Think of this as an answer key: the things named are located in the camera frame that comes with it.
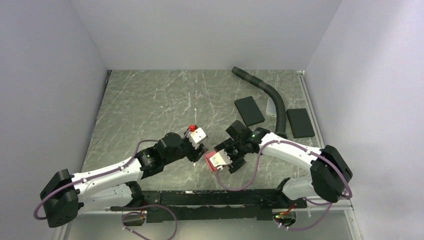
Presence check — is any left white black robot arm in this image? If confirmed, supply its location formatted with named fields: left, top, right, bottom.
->
left=33, top=129, right=207, bottom=228

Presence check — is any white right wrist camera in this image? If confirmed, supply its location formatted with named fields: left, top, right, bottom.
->
left=209, top=149, right=232, bottom=169

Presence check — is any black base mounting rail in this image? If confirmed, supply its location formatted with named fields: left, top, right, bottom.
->
left=110, top=189, right=307, bottom=223

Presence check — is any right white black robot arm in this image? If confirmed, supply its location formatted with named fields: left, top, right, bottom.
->
left=206, top=120, right=353, bottom=208

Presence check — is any translucent plastic piece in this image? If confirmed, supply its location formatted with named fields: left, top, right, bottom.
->
left=265, top=98, right=277, bottom=117

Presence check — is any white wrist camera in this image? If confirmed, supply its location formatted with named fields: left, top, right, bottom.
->
left=209, top=149, right=232, bottom=169
left=187, top=125, right=207, bottom=145

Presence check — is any aluminium frame rail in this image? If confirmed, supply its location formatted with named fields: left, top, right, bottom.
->
left=296, top=70, right=363, bottom=240

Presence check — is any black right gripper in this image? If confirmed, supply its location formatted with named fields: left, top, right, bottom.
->
left=214, top=138, right=248, bottom=174

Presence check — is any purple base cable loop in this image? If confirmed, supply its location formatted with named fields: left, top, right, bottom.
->
left=121, top=204, right=178, bottom=240

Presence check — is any black flat device box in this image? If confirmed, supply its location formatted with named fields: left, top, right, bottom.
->
left=286, top=108, right=316, bottom=139

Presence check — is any black corrugated hose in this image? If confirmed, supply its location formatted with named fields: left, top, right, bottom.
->
left=231, top=66, right=287, bottom=139

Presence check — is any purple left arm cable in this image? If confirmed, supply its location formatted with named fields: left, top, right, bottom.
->
left=33, top=139, right=160, bottom=220

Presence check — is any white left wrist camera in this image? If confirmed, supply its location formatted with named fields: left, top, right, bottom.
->
left=187, top=125, right=207, bottom=145

